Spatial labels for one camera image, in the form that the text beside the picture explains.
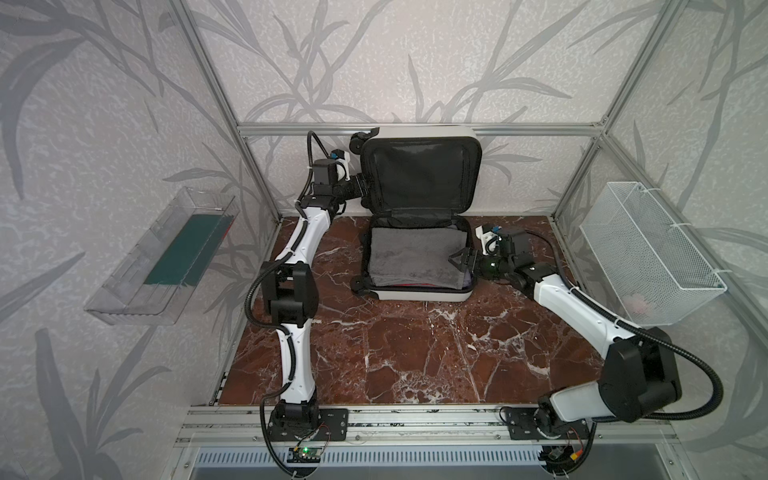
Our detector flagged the grey towel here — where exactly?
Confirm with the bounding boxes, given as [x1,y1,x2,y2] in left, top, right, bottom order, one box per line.
[368,227,469,290]

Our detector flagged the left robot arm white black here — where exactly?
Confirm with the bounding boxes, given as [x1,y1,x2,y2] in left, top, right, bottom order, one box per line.
[244,175,367,429]

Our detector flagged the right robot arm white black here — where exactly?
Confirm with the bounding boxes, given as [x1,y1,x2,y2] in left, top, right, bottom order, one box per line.
[450,250,724,429]

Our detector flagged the green circuit board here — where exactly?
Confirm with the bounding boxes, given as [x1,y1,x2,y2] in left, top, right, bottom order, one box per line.
[286,446,325,464]

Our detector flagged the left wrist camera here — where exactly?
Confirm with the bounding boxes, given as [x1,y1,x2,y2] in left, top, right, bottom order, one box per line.
[312,149,350,186]

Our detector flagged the aluminium cage frame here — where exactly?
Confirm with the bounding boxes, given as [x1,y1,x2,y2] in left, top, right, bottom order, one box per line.
[181,1,767,331]

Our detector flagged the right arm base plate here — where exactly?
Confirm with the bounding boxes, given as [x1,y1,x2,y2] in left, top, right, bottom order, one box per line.
[499,406,590,442]

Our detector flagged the white wire mesh basket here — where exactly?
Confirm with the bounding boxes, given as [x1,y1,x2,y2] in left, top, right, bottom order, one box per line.
[580,181,727,327]

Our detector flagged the right circuit board wires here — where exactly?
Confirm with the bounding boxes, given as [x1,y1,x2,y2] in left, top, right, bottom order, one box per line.
[536,443,592,472]

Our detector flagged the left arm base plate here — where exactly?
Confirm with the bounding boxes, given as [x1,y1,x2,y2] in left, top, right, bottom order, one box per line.
[267,404,349,442]

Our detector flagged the clear plastic wall tray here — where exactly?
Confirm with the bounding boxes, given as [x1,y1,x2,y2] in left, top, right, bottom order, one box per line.
[84,187,240,326]

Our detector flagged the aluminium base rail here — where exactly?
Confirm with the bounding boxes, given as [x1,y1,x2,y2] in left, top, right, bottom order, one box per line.
[173,403,679,448]

